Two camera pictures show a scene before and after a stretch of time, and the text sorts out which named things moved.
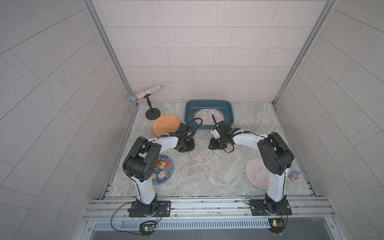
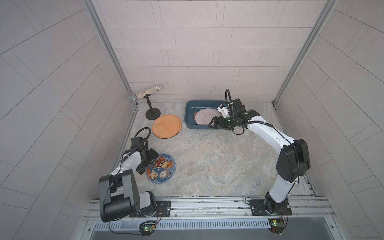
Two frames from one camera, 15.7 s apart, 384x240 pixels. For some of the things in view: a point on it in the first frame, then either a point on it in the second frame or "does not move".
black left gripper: [191, 147] to [152, 156]
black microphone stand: [151, 113] does not move
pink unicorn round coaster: [257, 173] to [204, 116]
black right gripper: [213, 145] to [222, 125]
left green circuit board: [147, 228] does not move
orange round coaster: [165, 123] does not move
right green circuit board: [277, 225] does not move
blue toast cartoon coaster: [164, 170] does not move
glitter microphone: [134, 98] does not move
